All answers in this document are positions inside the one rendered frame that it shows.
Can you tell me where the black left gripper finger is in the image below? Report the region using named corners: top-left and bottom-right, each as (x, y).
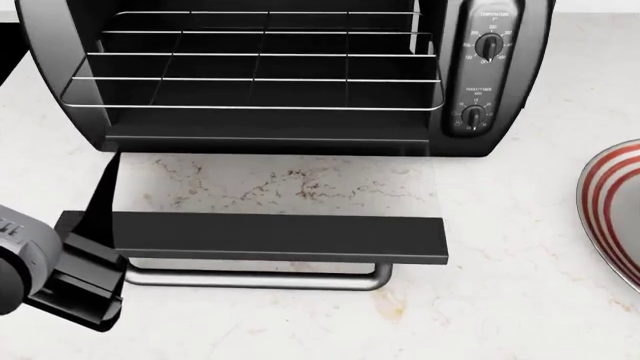
top-left (45, 272), bottom-right (125, 333)
top-left (63, 231), bottom-right (127, 277)

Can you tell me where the glass oven door with handle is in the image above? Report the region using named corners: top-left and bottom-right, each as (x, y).
top-left (83, 151), bottom-right (450, 292)

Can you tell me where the red striped grey plate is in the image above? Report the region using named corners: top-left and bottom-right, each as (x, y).
top-left (575, 138), bottom-right (640, 294)

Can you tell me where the black flat panel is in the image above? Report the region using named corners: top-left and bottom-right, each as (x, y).
top-left (0, 20), bottom-right (32, 88)

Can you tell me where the black timer knob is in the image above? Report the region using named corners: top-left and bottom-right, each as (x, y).
top-left (459, 104), bottom-right (489, 132)

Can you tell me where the black temperature knob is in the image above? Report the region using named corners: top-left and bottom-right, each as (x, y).
top-left (474, 32), bottom-right (506, 58)

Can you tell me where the black toaster oven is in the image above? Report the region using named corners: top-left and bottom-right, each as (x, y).
top-left (13, 0), bottom-right (556, 159)

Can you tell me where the chrome wire oven rack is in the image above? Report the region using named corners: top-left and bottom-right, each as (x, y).
top-left (59, 10), bottom-right (446, 113)

